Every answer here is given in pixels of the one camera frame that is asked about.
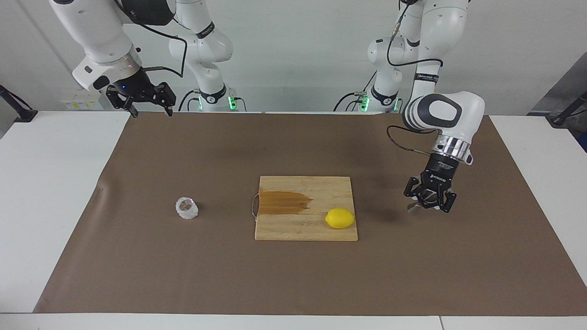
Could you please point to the steel double jigger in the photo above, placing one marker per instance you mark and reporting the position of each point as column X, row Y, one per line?
column 414, row 209

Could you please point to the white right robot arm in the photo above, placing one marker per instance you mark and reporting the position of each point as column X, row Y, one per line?
column 91, row 27

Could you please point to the yellow lemon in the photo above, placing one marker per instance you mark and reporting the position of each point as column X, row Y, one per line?
column 340, row 218

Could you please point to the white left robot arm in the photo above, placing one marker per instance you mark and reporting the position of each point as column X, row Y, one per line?
column 472, row 110

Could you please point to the clear textured glass cup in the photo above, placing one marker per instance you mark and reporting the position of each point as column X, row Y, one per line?
column 187, row 208

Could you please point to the brown table mat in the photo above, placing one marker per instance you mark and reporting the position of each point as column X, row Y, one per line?
column 183, row 275

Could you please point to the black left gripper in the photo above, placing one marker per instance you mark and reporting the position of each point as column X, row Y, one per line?
column 440, row 174

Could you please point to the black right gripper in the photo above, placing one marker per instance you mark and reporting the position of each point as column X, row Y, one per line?
column 134, row 85

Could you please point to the white wall outlet box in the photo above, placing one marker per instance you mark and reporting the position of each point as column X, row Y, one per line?
column 75, row 103

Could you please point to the wooden cutting board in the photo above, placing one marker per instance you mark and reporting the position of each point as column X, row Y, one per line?
column 284, row 229

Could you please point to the black clamp stand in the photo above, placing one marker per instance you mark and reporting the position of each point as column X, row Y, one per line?
column 18, row 113
column 566, row 114

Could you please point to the dark grey panel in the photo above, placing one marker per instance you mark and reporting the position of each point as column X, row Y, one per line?
column 568, row 87

